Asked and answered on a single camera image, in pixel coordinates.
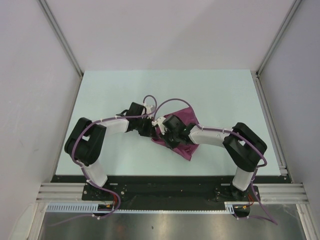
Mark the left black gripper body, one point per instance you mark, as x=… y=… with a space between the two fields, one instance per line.
x=144 y=126

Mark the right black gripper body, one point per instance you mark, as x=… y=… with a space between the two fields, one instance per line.
x=170 y=138

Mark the purple cloth napkin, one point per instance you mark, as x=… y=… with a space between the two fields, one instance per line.
x=187 y=117

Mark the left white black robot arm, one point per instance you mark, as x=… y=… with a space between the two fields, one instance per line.
x=85 y=142

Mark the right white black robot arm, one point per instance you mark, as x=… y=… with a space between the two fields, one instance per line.
x=245 y=148

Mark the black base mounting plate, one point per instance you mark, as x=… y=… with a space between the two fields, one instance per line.
x=164 y=204

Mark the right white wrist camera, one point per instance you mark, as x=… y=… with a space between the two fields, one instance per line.
x=158 y=124

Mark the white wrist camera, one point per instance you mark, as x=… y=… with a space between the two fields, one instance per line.
x=158 y=124
x=149 y=110

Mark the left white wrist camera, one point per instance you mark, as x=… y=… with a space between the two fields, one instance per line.
x=149 y=110

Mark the aluminium rail frame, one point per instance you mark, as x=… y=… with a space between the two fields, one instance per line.
x=283 y=193

